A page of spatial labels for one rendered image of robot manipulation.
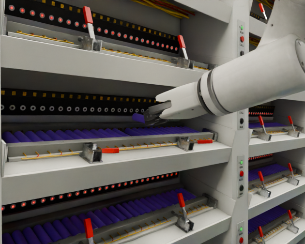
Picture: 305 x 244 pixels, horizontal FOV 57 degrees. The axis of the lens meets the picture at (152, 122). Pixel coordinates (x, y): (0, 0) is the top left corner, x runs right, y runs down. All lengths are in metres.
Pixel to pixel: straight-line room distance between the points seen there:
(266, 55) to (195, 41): 0.53
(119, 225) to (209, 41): 0.59
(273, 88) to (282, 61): 0.04
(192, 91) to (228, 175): 0.42
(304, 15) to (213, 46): 0.44
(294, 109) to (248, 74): 1.08
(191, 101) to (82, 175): 0.23
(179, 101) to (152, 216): 0.33
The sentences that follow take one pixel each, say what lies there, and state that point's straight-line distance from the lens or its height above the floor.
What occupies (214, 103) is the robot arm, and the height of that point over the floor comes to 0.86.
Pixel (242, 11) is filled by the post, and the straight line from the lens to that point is 0.94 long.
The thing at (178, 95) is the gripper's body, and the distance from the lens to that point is 0.51.
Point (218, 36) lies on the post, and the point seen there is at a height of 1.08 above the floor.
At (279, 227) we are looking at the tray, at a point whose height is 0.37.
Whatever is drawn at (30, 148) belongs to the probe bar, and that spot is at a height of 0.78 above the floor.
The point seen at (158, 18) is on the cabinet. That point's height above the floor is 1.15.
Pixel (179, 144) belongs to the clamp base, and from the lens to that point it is 0.71.
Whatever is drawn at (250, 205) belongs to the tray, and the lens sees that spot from 0.99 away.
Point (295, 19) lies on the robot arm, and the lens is 0.51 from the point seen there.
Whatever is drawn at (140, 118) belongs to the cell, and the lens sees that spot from 0.65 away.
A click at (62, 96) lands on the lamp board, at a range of 0.67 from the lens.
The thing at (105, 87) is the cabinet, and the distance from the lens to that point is 0.77.
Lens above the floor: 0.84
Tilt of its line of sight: 1 degrees down
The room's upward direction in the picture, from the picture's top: straight up
